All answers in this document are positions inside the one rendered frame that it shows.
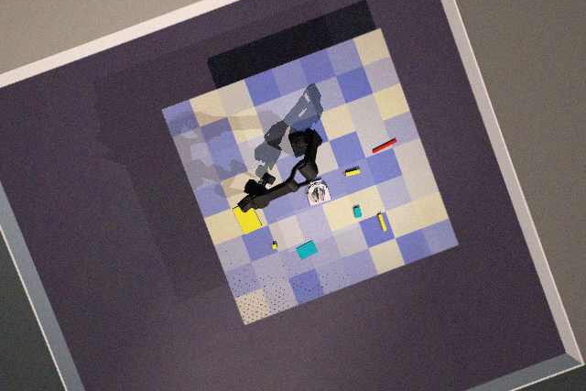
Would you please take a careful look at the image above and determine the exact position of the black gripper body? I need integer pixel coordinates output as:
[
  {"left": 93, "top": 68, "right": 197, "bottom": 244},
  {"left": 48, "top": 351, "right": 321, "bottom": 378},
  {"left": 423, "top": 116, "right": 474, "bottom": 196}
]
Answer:
[{"left": 252, "top": 173, "right": 276, "bottom": 210}]

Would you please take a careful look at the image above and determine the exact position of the small yellow block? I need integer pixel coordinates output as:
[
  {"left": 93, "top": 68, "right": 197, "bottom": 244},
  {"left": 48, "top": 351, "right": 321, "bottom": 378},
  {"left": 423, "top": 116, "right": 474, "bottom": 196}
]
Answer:
[{"left": 345, "top": 169, "right": 360, "bottom": 177}]

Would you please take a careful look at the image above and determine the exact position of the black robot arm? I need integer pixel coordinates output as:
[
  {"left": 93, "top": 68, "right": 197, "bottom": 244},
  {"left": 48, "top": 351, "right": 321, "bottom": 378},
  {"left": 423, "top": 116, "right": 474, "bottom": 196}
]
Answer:
[{"left": 237, "top": 128, "right": 322, "bottom": 212}]

